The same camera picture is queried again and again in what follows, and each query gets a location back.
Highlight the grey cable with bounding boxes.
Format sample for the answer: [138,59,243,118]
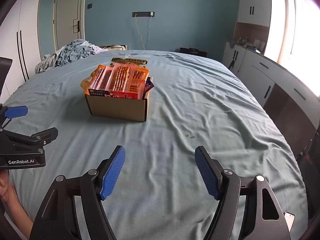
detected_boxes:
[146,16,152,51]

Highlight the pink-edged orange snack packet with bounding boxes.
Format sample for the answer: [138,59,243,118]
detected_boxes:
[105,63,137,93]

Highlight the white upper cabinet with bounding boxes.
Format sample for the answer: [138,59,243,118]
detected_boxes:
[236,0,272,27]

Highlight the cardboard box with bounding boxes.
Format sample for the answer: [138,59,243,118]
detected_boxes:
[84,75,153,122]

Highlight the red snack packet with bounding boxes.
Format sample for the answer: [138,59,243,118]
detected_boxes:
[104,91,141,100]

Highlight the white low cabinet row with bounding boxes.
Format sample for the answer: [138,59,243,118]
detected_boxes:
[222,40,320,155]

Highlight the person's left hand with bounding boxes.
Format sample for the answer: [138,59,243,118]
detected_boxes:
[0,170,17,203]

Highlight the pile of blue-grey clothes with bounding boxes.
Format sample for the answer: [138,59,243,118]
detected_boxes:
[34,39,108,74]

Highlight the white wardrobe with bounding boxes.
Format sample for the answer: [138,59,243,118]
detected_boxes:
[0,0,45,98]

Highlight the bed with blue sheet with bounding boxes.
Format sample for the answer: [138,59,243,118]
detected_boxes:
[0,50,309,240]

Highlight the smartphone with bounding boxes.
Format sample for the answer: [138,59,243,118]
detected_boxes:
[283,211,296,232]

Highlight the yellow cable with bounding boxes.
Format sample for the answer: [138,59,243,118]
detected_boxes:
[134,14,145,50]

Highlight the beige bag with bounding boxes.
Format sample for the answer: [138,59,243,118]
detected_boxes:
[99,44,128,52]

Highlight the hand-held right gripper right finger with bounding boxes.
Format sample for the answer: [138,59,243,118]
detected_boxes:
[194,145,292,240]

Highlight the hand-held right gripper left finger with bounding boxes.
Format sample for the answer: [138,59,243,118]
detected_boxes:
[31,145,126,240]

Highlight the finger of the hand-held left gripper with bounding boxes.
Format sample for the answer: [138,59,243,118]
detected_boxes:
[5,127,59,156]
[0,103,29,130]

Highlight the black bag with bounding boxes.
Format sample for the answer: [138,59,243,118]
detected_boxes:
[179,47,208,58]

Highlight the bright window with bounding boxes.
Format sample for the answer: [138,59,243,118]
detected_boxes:
[264,0,320,98]

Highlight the blue snack packet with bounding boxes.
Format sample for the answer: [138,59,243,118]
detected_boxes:
[143,77,154,94]

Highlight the small items on counter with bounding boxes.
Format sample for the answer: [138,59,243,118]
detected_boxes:
[234,37,266,53]

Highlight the grey room door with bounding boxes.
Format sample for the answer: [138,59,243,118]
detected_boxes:
[53,0,86,52]

